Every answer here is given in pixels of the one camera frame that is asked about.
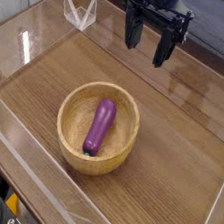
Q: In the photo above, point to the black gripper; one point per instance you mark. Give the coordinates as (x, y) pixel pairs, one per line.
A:
(161, 13)

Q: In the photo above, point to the purple toy eggplant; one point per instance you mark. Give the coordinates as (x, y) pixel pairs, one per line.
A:
(103, 119)

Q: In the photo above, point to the brown wooden bowl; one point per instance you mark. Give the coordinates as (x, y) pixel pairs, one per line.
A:
(75, 117)

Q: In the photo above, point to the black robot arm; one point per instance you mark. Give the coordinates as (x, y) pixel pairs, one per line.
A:
(171, 17)

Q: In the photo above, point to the yellow warning sticker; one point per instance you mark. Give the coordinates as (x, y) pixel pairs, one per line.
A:
(12, 203)

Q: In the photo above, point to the clear acrylic corner bracket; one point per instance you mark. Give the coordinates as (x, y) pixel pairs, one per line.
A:
(80, 17)

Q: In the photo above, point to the clear acrylic barrier wall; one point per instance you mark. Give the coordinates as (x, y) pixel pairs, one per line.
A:
(175, 171)

